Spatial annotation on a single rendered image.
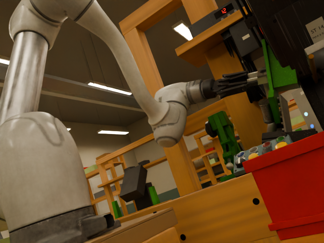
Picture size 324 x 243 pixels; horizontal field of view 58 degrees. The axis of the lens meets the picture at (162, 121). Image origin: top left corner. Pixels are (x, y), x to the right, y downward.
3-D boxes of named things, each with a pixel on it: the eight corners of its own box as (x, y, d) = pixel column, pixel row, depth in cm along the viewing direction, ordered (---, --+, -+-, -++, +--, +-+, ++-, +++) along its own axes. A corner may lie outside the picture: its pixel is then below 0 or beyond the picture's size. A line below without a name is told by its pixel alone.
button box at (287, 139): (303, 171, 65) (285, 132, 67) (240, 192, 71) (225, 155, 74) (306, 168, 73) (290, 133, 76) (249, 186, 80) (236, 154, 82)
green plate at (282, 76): (300, 98, 87) (288, 31, 89) (270, 103, 91) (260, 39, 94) (303, 103, 97) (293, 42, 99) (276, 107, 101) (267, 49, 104)
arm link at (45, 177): (32, 222, 46) (4, 96, 51) (-13, 241, 56) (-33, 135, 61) (110, 199, 59) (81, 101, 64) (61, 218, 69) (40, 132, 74)
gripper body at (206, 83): (199, 88, 108) (223, 83, 104) (203, 75, 114) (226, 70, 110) (206, 104, 112) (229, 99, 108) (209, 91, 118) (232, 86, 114)
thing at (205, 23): (221, 21, 133) (215, 8, 134) (192, 39, 139) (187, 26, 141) (225, 27, 139) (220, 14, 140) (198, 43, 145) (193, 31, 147)
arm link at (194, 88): (189, 77, 117) (203, 74, 114) (197, 95, 122) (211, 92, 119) (184, 90, 111) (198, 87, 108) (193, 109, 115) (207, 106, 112)
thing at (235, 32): (280, 35, 116) (264, 5, 120) (241, 57, 123) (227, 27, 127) (284, 44, 127) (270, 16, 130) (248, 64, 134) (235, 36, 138)
